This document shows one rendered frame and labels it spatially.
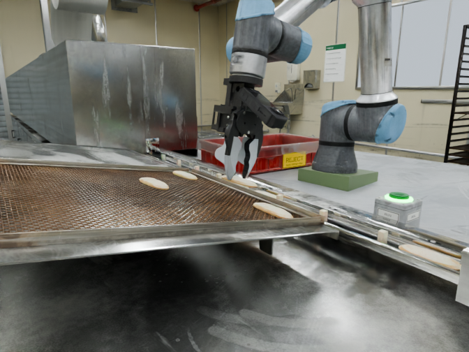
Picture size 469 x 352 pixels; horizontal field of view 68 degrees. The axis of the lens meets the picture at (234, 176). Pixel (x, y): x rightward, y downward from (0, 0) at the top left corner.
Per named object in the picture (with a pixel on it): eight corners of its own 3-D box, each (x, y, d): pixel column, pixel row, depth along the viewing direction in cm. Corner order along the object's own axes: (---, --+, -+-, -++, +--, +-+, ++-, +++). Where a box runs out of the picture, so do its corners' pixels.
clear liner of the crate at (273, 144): (333, 163, 147) (335, 140, 145) (236, 177, 122) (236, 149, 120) (283, 151, 175) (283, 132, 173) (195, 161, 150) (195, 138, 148)
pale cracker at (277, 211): (297, 218, 63) (299, 213, 62) (283, 220, 60) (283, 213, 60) (262, 204, 70) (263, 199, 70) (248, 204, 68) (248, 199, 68)
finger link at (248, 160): (239, 174, 80) (239, 134, 78) (257, 179, 76) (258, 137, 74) (228, 176, 78) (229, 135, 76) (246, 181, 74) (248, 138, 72)
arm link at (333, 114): (332, 139, 125) (336, 100, 123) (366, 142, 115) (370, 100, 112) (310, 140, 118) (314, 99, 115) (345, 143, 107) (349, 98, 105)
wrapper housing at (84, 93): (202, 156, 165) (200, 49, 154) (79, 170, 134) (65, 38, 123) (54, 112, 515) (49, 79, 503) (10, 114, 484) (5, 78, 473)
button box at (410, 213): (420, 248, 75) (426, 200, 73) (400, 258, 71) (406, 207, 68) (385, 236, 82) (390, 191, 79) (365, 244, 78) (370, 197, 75)
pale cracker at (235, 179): (261, 187, 71) (262, 182, 71) (248, 188, 68) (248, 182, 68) (229, 177, 78) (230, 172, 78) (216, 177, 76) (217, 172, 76)
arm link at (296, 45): (281, 36, 86) (248, 23, 79) (318, 28, 77) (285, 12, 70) (277, 68, 86) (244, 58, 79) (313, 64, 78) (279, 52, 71)
